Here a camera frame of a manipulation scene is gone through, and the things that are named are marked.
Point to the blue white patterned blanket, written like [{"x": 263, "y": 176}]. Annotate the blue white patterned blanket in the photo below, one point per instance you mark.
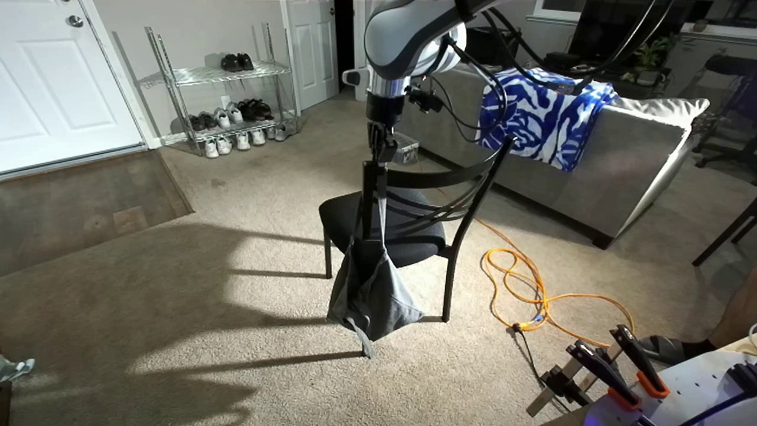
[{"x": 544, "y": 111}]

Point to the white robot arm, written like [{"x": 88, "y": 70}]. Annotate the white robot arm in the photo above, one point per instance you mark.
[{"x": 409, "y": 40}]

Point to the dark brown door mat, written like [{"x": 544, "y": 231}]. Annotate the dark brown door mat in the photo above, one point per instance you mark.
[{"x": 79, "y": 209}]

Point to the dark grey shoe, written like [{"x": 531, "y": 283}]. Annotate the dark grey shoe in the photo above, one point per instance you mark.
[{"x": 202, "y": 121}]

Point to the bare person leg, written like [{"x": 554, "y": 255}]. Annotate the bare person leg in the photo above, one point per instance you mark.
[{"x": 736, "y": 315}]

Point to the bulky black shoe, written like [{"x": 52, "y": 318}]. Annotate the bulky black shoe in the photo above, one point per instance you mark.
[{"x": 257, "y": 111}]

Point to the black office chair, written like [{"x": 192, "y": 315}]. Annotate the black office chair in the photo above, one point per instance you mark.
[{"x": 736, "y": 86}]

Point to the grey sneaker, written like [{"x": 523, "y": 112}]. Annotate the grey sneaker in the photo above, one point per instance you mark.
[{"x": 280, "y": 134}]

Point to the white entry door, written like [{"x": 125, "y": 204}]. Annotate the white entry door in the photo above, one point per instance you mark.
[{"x": 63, "y": 86}]

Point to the clear plastic box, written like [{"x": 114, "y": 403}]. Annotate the clear plastic box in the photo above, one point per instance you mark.
[{"x": 408, "y": 150}]

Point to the green potted plant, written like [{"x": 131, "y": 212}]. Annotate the green potted plant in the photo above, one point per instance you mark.
[{"x": 653, "y": 61}]

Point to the black desk leg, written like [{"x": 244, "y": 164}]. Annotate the black desk leg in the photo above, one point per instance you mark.
[{"x": 725, "y": 234}]

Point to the black monitor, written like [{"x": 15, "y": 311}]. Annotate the black monitor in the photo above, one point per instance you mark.
[{"x": 616, "y": 20}]

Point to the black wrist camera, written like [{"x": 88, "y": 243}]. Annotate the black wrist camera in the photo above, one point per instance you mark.
[{"x": 423, "y": 95}]

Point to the black box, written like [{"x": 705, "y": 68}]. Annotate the black box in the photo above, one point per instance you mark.
[{"x": 503, "y": 49}]

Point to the white panel door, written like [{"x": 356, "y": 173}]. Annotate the white panel door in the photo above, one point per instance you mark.
[{"x": 310, "y": 49}]

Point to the grey shoe with black sock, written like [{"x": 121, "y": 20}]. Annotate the grey shoe with black sock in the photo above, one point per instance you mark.
[{"x": 669, "y": 346}]

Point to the grey sofa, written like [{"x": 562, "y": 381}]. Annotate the grey sofa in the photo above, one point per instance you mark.
[{"x": 630, "y": 157}]

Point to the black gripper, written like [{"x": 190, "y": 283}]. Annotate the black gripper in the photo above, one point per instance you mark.
[{"x": 389, "y": 112}]

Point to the white high-top sneaker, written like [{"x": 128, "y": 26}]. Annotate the white high-top sneaker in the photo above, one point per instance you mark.
[{"x": 235, "y": 111}]

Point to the grey cloth bag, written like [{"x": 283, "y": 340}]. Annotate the grey cloth bag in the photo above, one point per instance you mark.
[{"x": 375, "y": 293}]

